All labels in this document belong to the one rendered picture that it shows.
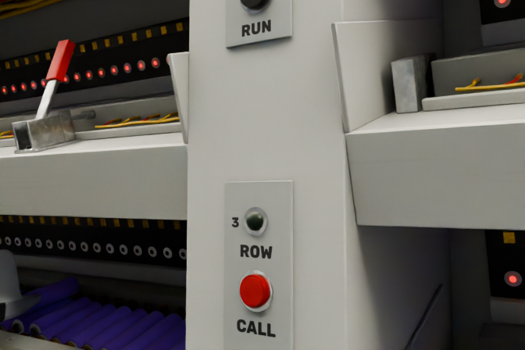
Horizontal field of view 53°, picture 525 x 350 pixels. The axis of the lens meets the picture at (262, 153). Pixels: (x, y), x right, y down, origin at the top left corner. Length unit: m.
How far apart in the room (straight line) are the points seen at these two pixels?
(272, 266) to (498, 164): 0.11
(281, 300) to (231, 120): 0.09
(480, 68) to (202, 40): 0.15
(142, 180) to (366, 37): 0.15
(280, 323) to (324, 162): 0.08
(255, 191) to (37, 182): 0.19
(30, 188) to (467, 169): 0.30
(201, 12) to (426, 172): 0.15
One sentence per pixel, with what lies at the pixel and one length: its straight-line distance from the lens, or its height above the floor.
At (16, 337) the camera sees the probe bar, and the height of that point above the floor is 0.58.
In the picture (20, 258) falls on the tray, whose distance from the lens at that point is 0.73.
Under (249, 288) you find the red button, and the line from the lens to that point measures 0.27.
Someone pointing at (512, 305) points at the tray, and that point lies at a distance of 0.41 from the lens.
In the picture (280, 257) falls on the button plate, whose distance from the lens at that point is 0.26.
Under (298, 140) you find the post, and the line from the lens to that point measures 0.26.
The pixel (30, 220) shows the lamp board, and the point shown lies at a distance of 0.69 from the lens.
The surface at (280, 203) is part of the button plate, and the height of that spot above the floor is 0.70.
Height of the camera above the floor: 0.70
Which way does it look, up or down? 5 degrees up
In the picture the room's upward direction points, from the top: straight up
